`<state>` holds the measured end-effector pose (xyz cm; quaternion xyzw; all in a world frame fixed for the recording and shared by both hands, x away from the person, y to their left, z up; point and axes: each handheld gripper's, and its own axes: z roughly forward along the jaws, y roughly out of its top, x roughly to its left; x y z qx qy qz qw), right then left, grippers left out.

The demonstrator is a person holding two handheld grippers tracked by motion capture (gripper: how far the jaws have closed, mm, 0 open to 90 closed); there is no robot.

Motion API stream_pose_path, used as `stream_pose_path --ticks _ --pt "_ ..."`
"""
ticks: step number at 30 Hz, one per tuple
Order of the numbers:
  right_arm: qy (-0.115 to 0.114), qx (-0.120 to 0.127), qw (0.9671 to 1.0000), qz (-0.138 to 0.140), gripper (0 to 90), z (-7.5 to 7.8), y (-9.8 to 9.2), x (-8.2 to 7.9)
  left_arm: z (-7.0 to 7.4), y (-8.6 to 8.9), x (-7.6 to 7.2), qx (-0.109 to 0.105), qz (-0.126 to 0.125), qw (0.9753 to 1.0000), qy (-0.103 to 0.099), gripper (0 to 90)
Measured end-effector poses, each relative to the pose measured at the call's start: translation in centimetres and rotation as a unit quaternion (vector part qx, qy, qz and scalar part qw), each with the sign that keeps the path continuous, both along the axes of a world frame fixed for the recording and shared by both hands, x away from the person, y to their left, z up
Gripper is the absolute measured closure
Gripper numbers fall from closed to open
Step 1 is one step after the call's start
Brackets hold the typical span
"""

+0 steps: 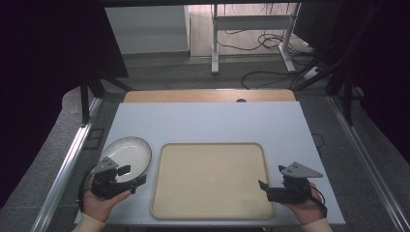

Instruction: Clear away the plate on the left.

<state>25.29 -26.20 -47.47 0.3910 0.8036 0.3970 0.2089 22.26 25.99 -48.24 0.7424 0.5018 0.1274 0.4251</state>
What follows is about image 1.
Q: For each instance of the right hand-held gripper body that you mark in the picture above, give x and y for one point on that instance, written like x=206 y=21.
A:
x=291 y=191

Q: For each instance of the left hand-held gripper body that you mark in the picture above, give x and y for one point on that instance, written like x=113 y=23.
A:
x=104 y=187

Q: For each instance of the white plate with dark rim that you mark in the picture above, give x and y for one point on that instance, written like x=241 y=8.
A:
x=132 y=158

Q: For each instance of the person's left hand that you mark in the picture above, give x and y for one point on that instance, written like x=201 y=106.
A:
x=100 y=204

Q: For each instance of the person's right hand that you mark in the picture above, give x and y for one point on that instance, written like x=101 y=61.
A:
x=306 y=211

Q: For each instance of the beige tray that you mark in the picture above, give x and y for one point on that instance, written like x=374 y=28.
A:
x=211 y=180

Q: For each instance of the black metal stand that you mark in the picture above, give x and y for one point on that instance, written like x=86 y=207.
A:
x=85 y=100
x=347 y=96

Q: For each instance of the white board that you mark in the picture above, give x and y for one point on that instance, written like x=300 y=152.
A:
x=209 y=122

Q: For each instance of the white power strip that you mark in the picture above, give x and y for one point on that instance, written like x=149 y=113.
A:
x=311 y=73

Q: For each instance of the black curtain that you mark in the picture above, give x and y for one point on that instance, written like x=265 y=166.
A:
x=383 y=74
x=42 y=80

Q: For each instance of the white cabinet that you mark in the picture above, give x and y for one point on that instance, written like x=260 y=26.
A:
x=148 y=29

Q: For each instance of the aluminium rail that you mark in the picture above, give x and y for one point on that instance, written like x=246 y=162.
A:
x=64 y=167
x=370 y=167

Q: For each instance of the white metal desk frame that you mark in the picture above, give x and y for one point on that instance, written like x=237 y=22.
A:
x=251 y=22

